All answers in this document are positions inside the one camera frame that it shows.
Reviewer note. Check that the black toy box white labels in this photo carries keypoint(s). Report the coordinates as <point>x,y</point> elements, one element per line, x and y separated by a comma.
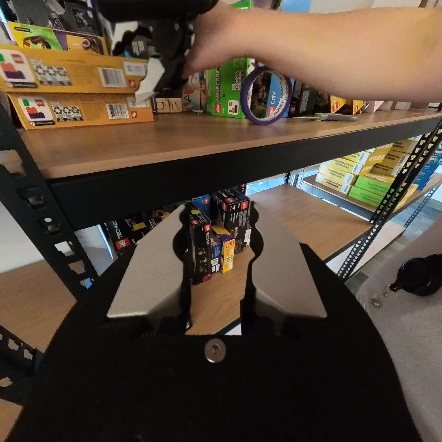
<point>310,100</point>

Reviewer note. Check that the purple tape roll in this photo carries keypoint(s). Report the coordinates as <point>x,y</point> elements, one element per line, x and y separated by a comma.
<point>266,119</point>

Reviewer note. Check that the small yellow toy box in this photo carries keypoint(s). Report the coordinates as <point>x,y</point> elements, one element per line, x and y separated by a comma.
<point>228,257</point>

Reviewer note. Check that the stack of yellow boxes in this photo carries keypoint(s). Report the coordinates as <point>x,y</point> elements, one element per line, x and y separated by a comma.
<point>366,172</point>

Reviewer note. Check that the dark blue toy box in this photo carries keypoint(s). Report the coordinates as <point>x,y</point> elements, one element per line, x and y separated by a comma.
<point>202,205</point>

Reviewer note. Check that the light green toy box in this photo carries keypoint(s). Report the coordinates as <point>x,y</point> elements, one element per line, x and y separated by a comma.
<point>243,4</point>

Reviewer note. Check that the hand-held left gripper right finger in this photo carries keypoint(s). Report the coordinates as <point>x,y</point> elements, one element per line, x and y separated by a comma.
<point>290,279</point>

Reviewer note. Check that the grey yellow scissors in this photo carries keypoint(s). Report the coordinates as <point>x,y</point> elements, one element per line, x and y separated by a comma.
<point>328,117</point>

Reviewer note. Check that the person's right forearm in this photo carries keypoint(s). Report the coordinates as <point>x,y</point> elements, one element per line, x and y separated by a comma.
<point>345,51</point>

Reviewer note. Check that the black blue truck toy box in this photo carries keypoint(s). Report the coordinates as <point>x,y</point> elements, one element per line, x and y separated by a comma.
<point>226,214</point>

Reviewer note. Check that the person's right hand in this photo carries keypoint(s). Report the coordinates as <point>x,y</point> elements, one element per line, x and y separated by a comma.
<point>221,38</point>

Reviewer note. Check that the grey toy box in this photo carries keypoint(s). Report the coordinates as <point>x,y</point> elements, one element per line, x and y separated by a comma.
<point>51,12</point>

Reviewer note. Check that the teal yellow toy box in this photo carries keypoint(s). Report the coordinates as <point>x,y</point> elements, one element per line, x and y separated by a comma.
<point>338,103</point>

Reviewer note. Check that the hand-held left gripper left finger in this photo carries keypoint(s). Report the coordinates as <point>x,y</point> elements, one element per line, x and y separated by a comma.
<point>145,279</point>

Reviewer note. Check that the small blue white toy box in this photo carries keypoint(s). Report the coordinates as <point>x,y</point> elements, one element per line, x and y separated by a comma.
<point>214,257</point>

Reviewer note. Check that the purple green toy box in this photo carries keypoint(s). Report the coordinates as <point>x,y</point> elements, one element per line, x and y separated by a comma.
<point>51,39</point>

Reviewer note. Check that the black toy box red logo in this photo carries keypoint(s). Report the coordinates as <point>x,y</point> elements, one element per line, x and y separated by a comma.
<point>244,221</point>

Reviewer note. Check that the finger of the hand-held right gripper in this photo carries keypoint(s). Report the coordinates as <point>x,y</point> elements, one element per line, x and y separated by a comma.
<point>150,81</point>
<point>133,32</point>

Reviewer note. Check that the black orange toy box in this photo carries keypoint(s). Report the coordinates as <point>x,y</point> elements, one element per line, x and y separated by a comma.
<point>124,236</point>

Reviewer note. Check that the green toy box white edge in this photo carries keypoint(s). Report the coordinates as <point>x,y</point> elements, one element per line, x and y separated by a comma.
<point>221,89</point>

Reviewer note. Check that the black toy box yellow sticker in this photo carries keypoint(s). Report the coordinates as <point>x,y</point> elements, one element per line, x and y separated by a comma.
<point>159,217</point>

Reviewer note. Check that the pale pink box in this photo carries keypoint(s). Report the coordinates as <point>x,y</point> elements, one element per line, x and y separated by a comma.
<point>373,106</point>

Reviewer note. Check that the yellow flamingo toy box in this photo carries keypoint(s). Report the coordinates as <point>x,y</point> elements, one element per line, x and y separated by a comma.
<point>193,93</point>

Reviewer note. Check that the black toy box yellow logo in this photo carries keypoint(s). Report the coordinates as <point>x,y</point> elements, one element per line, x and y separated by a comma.
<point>169,105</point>

